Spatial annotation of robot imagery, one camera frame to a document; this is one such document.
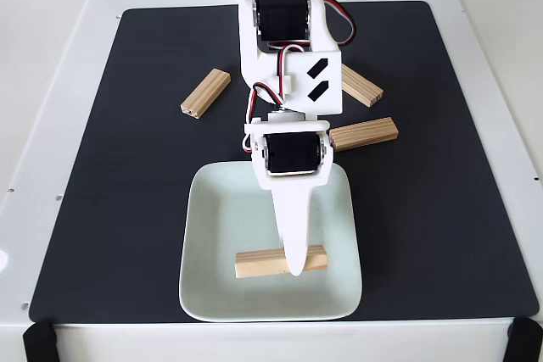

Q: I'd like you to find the pale green square plate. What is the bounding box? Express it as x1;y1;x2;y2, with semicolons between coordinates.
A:
177;159;364;323

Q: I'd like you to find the grooved wooden block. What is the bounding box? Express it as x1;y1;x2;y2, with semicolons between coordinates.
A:
234;244;330;280
180;68;232;120
341;64;384;109
329;116;400;153

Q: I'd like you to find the black table mat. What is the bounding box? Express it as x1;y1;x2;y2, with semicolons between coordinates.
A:
28;0;540;324

